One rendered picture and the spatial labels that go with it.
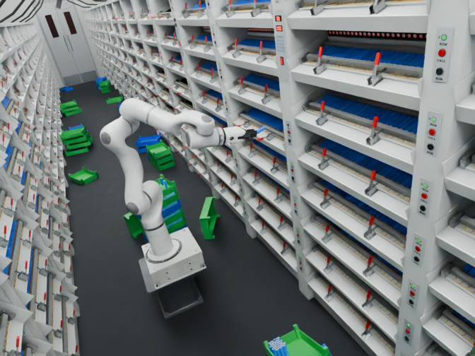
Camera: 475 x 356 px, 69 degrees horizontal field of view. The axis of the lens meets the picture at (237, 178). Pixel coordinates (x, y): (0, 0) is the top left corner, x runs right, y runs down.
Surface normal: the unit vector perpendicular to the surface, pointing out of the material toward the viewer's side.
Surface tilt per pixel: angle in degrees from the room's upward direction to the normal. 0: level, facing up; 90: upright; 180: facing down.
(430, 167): 90
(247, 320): 0
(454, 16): 90
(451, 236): 19
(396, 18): 109
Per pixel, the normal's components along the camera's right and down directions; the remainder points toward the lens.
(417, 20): -0.79, 0.60
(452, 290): -0.44, -0.71
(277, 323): -0.15, -0.87
